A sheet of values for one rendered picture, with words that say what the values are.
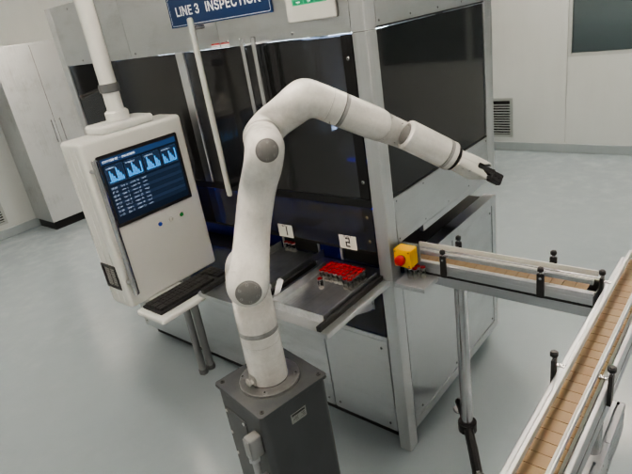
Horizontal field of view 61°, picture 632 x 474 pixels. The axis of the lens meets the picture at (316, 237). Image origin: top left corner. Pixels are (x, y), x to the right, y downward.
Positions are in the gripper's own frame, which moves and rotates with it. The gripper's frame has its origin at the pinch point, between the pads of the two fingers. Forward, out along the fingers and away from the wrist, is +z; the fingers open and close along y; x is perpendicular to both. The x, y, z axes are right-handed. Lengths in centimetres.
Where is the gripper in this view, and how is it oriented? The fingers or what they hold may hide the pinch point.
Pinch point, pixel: (495, 178)
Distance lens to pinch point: 165.0
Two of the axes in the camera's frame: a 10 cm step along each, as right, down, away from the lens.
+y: 2.9, 1.0, -9.5
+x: 3.7, -9.3, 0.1
